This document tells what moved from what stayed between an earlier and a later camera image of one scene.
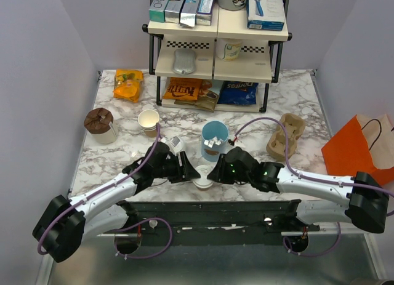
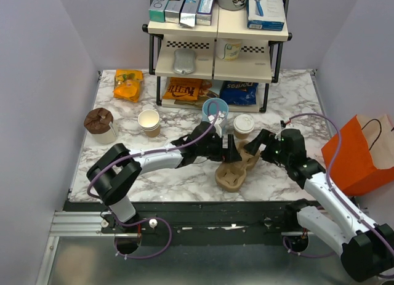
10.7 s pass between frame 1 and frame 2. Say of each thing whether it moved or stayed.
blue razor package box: stayed
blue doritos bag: stayed
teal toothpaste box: stayed
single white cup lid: moved
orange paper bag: stayed
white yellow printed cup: stayed
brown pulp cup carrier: moved
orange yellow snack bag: stayed
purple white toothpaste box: stayed
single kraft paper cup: moved
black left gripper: moved
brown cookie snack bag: stayed
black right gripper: moved
